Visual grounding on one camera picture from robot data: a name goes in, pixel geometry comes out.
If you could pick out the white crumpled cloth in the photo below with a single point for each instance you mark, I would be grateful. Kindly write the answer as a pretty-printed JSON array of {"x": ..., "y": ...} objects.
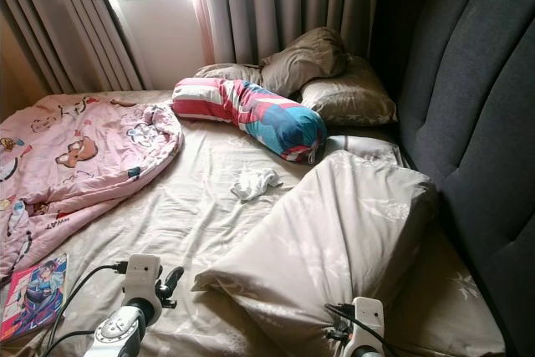
[{"x": 255, "y": 183}]

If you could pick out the anime cover comic book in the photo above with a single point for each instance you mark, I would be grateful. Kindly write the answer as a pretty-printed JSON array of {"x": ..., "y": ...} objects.
[{"x": 38, "y": 297}]

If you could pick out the grey white pillow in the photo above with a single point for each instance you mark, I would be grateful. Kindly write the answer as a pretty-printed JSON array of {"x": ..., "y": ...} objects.
[{"x": 368, "y": 148}]

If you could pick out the beige floral bed sheet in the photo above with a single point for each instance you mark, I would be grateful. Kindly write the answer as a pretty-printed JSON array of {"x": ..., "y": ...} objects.
[{"x": 192, "y": 206}]

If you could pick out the pink sheer curtain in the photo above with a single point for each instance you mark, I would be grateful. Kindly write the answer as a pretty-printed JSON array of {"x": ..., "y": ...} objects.
[{"x": 202, "y": 22}]

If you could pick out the brown crumpled pillow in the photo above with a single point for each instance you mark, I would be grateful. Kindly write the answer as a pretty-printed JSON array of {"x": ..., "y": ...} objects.
[{"x": 301, "y": 58}]

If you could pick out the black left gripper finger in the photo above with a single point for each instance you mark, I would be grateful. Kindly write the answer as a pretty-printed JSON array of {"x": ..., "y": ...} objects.
[{"x": 172, "y": 277}]

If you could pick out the dark grey upholstered headboard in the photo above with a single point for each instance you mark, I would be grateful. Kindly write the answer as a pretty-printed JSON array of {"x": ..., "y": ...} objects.
[{"x": 476, "y": 81}]

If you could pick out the red white striped bolster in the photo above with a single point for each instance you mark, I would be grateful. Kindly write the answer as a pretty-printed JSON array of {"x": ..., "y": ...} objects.
[{"x": 255, "y": 113}]

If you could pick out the large beige floral pillow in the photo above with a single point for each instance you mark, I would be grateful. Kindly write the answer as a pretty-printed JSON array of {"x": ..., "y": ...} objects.
[{"x": 334, "y": 232}]

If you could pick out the pink cartoon print quilt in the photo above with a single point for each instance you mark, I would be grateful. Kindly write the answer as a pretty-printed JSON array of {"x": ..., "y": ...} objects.
[{"x": 75, "y": 156}]

